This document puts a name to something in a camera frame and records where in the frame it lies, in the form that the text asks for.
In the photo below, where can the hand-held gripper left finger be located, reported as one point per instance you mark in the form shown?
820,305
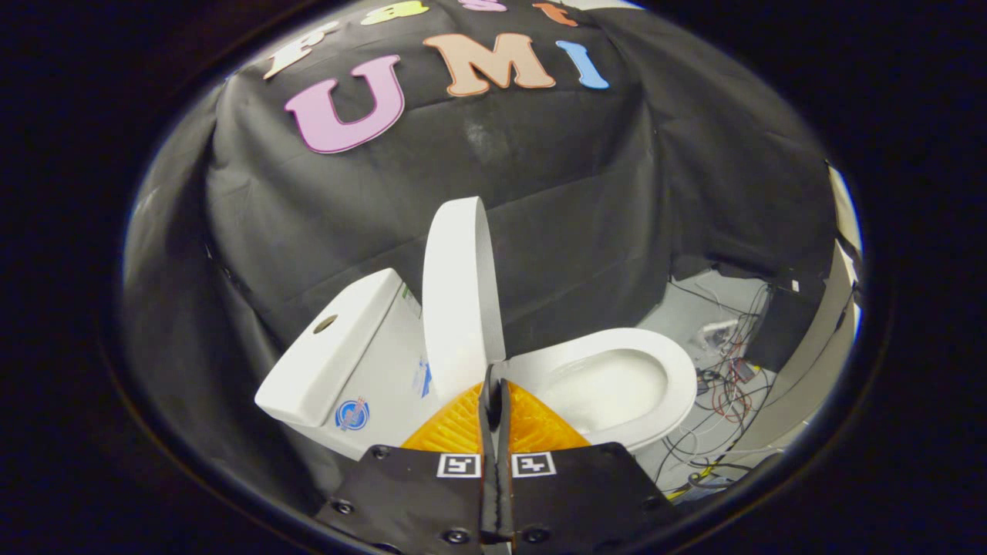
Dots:
409,493

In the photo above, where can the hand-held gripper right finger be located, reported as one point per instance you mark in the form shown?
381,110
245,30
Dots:
578,493

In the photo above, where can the white toilet lid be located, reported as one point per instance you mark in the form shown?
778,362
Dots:
459,301

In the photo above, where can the white toilet seat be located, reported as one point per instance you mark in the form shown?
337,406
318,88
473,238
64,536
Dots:
678,385

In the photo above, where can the white ceramic toilet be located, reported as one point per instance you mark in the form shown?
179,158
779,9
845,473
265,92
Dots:
339,362

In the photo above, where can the yellow black hazard tape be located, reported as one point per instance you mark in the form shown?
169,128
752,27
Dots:
680,491

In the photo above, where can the small grey electronic device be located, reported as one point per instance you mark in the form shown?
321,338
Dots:
705,381

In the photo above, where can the black backdrop cloth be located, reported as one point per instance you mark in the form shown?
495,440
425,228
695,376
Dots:
555,193

